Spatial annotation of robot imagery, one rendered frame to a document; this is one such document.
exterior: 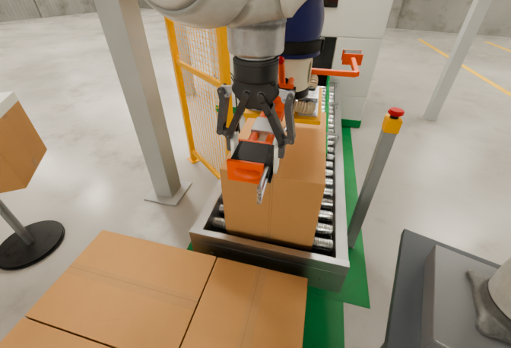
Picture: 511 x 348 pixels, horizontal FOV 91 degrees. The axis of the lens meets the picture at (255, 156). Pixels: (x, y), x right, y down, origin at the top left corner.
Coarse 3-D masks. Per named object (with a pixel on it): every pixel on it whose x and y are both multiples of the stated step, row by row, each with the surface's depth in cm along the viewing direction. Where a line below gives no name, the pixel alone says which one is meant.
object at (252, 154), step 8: (240, 144) 53; (248, 144) 53; (256, 144) 53; (264, 144) 53; (240, 152) 50; (248, 152) 50; (256, 152) 50; (264, 152) 50; (232, 160) 48; (240, 160) 48; (248, 160) 48; (256, 160) 48; (264, 160) 48; (232, 168) 49; (248, 168) 48; (256, 168) 48; (232, 176) 50
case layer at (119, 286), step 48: (96, 240) 117; (144, 240) 117; (96, 288) 99; (144, 288) 99; (192, 288) 99; (240, 288) 99; (288, 288) 99; (48, 336) 86; (96, 336) 86; (144, 336) 86; (192, 336) 86; (240, 336) 86; (288, 336) 86
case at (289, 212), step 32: (320, 128) 122; (224, 160) 101; (288, 160) 100; (320, 160) 100; (224, 192) 103; (256, 192) 99; (288, 192) 95; (320, 192) 92; (256, 224) 110; (288, 224) 106
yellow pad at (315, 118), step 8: (312, 88) 108; (320, 88) 116; (320, 96) 108; (320, 104) 101; (296, 112) 95; (320, 112) 95; (296, 120) 92; (304, 120) 91; (312, 120) 91; (320, 120) 91
